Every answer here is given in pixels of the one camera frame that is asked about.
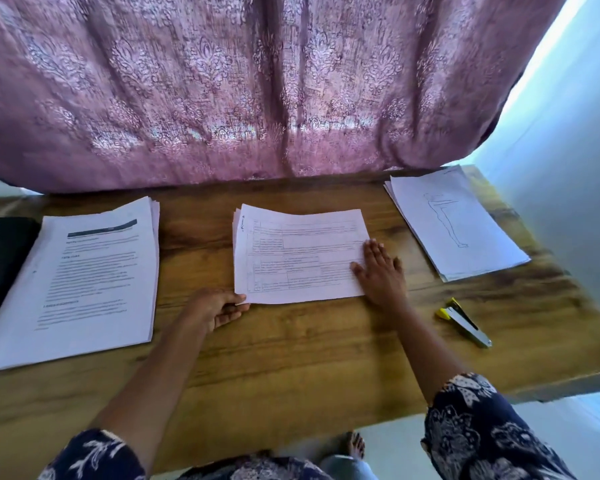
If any person's right hand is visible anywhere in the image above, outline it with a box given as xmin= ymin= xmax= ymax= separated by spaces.
xmin=350 ymin=237 xmax=409 ymax=316

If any person's left hand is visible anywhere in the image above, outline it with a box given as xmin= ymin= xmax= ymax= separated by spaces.
xmin=180 ymin=287 xmax=251 ymax=336

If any stack of table-printed sheets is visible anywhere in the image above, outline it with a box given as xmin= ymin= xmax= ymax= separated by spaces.
xmin=232 ymin=203 xmax=373 ymax=307

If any silver yellow black stapler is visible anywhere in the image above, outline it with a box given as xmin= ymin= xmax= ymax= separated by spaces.
xmin=437 ymin=297 xmax=494 ymax=349

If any body figure paper stack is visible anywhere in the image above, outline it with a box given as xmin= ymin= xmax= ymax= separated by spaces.
xmin=384 ymin=165 xmax=533 ymax=284

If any stack with dark header bar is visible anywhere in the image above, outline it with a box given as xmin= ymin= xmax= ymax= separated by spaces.
xmin=0 ymin=197 xmax=161 ymax=368

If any black folder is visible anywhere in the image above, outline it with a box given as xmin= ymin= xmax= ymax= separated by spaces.
xmin=0 ymin=217 xmax=41 ymax=341

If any person's left forearm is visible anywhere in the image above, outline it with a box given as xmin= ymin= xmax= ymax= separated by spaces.
xmin=92 ymin=325 xmax=216 ymax=466

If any person's right forearm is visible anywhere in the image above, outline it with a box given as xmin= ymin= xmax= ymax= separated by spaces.
xmin=393 ymin=305 xmax=473 ymax=401

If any person's bare foot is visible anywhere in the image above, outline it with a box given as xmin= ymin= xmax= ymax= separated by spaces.
xmin=342 ymin=429 xmax=368 ymax=462

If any pink patterned curtain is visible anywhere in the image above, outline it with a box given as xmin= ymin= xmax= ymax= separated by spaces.
xmin=0 ymin=0 xmax=569 ymax=194

